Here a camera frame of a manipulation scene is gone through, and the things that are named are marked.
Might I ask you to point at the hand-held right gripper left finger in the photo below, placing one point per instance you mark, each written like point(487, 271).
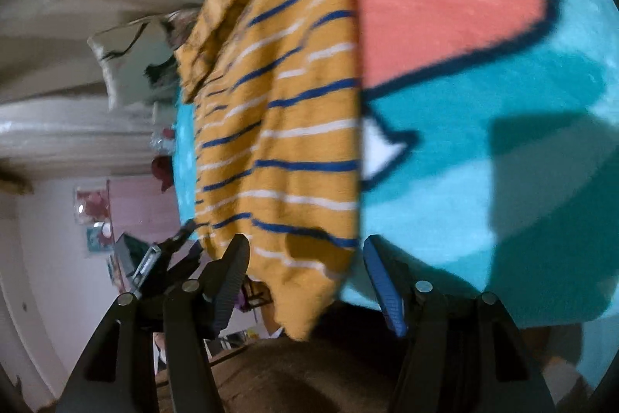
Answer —
point(228, 282)

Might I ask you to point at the brown cloth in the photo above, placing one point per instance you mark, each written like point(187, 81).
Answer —
point(300, 374)

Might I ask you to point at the clear plastic bottle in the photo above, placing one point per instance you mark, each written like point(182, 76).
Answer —
point(162, 141)

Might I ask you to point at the yellow striped sweater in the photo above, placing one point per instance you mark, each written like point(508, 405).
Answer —
point(290, 127)

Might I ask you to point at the bird print cushion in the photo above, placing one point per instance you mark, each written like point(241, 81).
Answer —
point(130, 64)

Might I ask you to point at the dark red cloth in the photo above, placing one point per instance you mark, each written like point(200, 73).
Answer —
point(162, 171)

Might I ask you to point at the teal wall poster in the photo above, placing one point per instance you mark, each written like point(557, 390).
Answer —
point(99, 240)

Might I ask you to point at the red wall poster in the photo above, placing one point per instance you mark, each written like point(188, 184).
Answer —
point(91, 205)

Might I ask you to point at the white curtain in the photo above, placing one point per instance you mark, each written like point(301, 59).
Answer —
point(72, 55)

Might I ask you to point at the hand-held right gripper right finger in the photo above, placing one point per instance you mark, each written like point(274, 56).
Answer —
point(383, 285)

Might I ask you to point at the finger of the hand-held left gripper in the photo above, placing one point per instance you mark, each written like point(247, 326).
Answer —
point(146, 269)
point(181, 236)

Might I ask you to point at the teal printed blanket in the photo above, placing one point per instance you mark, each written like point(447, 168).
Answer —
point(483, 103)

